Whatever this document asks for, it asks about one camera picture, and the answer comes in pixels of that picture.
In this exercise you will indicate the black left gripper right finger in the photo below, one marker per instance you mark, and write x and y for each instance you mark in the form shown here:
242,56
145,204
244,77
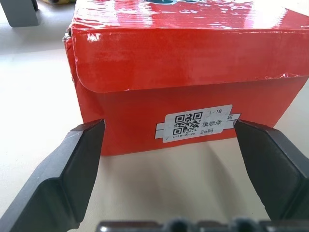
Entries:
270,169

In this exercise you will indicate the white QR code label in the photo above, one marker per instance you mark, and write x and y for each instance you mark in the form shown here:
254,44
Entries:
196,122

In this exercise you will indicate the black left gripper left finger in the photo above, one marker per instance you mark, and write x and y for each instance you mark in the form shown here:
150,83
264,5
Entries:
60,174

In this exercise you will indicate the grey box-shaped object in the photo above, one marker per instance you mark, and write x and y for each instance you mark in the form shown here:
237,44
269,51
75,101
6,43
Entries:
20,12

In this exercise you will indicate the red cardboard box with label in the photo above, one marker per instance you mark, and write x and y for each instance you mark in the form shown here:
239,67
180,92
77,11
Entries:
183,118

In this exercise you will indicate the yellow object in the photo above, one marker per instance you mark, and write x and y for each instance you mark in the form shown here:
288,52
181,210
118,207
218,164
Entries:
59,1

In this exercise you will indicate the red cardboard box lid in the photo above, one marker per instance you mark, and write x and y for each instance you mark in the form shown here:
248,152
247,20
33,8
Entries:
183,46

